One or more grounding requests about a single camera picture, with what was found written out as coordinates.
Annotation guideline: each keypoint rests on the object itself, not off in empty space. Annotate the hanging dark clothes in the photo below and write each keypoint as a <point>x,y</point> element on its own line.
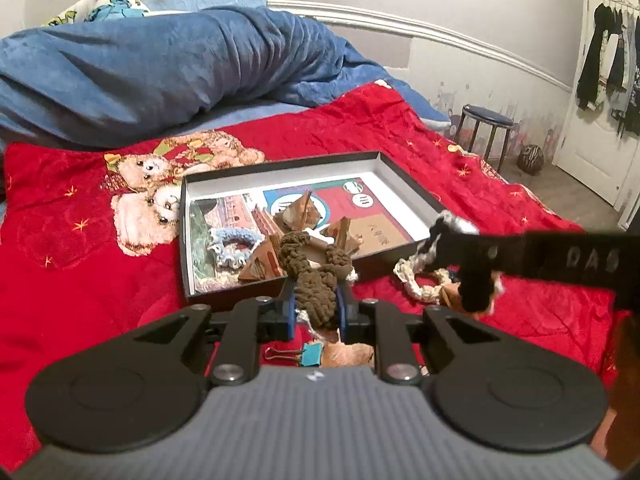
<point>600,60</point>

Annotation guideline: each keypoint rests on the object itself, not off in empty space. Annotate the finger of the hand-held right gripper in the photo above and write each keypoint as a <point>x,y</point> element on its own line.
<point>480,252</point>

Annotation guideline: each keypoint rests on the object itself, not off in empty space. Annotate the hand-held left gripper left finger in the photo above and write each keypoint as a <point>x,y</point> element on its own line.
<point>290,310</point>

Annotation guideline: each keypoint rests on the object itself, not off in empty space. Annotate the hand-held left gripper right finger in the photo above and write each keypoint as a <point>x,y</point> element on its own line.
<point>343,312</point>

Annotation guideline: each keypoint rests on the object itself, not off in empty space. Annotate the small black stool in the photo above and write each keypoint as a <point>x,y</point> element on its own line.
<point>487,116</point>

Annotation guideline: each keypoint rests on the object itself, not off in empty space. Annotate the dark ball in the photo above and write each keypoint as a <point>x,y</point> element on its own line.
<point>531,159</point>

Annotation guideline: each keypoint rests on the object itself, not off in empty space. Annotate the shallow black box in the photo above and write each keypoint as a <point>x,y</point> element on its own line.
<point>405,180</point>

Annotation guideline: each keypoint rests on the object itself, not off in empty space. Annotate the person's right forearm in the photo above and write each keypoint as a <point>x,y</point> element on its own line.
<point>625,385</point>

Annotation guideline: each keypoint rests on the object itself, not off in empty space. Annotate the olive brown scrunchie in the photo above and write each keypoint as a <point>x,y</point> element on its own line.
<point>315,285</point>

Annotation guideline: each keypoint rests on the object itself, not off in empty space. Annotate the blue binder clip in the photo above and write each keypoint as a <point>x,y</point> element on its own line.
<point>312,355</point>

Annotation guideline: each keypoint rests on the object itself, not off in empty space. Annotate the blue lace-trimmed scrunchie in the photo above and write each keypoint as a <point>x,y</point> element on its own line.
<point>220,256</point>

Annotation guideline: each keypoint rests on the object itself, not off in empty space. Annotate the patterned pillow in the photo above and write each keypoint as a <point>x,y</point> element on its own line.
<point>110,5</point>

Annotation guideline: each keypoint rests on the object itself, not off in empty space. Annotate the brown triangular packet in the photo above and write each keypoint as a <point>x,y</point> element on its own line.
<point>467,306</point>
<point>265,262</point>
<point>350,356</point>
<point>346,232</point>
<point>300,212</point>

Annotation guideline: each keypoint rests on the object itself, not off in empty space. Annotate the light blue bed sheet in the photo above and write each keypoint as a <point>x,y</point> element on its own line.
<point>240,116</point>

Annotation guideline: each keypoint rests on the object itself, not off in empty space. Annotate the red teddy bear blanket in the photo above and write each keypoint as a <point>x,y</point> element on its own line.
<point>75,285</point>

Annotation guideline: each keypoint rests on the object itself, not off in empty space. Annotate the blue duvet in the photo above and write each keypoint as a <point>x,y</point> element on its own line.
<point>150,70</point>

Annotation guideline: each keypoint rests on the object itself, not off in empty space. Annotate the white door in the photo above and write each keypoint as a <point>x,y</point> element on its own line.
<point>590,150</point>

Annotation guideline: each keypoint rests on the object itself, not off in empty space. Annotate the black lace-trimmed scrunchie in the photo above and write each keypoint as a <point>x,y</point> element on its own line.
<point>475,292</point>

